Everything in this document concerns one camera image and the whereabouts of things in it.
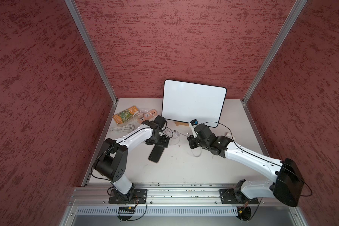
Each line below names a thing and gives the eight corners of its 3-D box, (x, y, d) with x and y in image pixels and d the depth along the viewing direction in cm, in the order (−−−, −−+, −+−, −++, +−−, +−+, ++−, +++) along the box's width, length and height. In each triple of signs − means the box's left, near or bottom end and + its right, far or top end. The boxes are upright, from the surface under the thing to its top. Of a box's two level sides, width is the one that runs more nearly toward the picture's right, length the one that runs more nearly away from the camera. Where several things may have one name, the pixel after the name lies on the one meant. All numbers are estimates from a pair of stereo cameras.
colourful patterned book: (118, 129, 104) (116, 126, 100) (113, 116, 112) (112, 112, 108) (142, 120, 110) (141, 116, 106) (136, 108, 118) (135, 104, 114)
